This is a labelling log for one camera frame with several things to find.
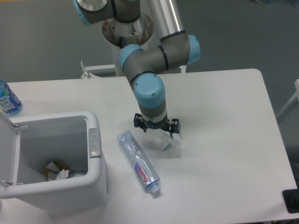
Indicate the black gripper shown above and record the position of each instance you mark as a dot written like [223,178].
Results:
[145,123]

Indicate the white tissue paper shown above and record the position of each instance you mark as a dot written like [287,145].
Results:
[172,145]

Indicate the crushed clear plastic bottle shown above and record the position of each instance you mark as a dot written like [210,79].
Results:
[143,168]

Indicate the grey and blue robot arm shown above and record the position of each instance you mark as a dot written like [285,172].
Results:
[146,50]

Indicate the yellow and white trash wrappers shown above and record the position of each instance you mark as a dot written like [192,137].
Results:
[59,171]

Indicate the white plastic trash can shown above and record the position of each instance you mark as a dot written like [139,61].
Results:
[29,144]

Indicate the white furniture leg at right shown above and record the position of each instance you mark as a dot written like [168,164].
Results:
[291,103]

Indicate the blue labelled water bottle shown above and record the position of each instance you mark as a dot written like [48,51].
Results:
[9,102]

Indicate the black clamp at table edge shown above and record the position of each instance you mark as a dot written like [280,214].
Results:
[291,199]

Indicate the white pedestal base frame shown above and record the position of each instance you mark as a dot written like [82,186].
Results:
[110,70]

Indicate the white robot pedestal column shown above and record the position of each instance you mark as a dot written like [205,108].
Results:
[116,56]

